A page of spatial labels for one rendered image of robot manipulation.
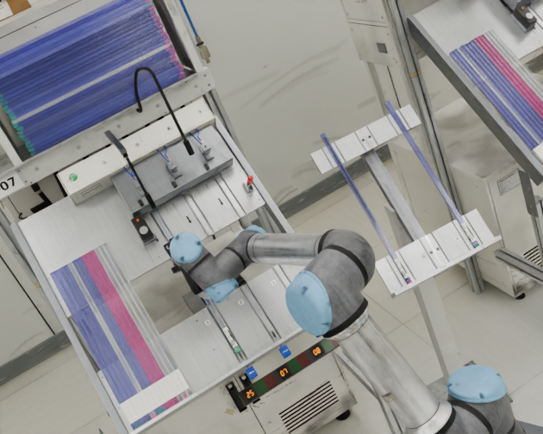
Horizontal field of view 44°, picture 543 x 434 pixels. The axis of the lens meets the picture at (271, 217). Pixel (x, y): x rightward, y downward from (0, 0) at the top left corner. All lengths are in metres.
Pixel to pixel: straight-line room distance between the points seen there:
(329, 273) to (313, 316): 0.09
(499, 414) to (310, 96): 2.70
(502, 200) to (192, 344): 1.28
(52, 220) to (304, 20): 2.19
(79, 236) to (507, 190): 1.50
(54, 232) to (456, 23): 1.48
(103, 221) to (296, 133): 2.07
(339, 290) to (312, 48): 2.70
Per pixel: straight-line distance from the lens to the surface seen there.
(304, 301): 1.32
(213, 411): 2.36
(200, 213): 2.03
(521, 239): 2.74
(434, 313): 2.29
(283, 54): 3.83
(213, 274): 1.64
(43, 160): 2.07
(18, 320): 3.89
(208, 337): 1.94
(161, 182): 2.02
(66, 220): 2.09
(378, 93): 2.91
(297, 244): 1.53
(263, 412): 2.44
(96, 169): 2.05
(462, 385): 1.54
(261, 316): 1.94
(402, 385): 1.41
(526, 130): 2.30
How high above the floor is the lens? 1.87
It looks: 27 degrees down
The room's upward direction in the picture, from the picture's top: 24 degrees counter-clockwise
